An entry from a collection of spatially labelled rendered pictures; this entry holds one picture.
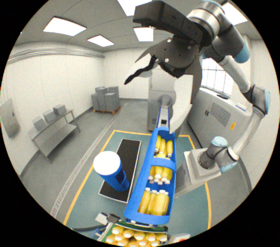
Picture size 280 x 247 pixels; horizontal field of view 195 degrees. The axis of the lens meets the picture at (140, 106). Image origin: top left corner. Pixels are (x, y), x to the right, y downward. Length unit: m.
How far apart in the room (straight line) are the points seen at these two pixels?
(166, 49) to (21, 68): 3.36
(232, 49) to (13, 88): 3.48
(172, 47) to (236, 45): 0.19
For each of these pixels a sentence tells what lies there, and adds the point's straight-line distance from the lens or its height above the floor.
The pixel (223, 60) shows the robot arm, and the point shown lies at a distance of 0.40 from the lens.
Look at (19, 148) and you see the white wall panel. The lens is 3.51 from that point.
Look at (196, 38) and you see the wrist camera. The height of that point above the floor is 1.85.
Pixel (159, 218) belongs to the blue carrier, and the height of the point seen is 1.22.
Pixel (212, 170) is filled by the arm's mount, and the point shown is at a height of 1.22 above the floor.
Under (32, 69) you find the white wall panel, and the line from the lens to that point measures 3.38.
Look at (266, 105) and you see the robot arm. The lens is 0.56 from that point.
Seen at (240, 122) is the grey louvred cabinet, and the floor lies 1.30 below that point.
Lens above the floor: 1.79
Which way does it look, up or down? 24 degrees down
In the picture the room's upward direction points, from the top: straight up
